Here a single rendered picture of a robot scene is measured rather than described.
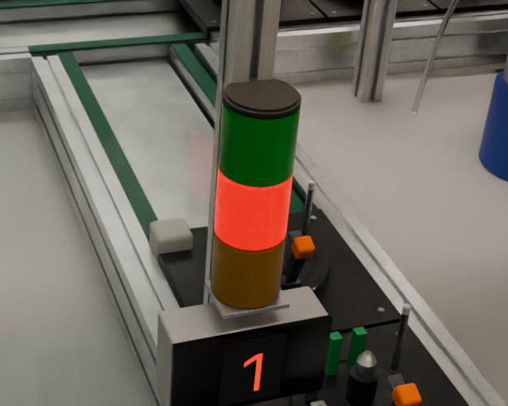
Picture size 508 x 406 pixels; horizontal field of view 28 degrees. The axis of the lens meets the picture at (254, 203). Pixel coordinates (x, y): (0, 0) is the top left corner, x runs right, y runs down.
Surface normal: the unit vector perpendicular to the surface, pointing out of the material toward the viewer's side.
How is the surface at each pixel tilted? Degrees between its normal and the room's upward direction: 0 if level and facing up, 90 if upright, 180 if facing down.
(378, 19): 90
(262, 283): 90
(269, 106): 0
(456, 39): 90
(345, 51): 90
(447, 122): 0
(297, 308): 0
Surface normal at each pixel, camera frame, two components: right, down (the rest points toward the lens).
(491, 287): 0.07, -0.84
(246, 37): 0.35, 0.53
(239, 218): -0.32, 0.49
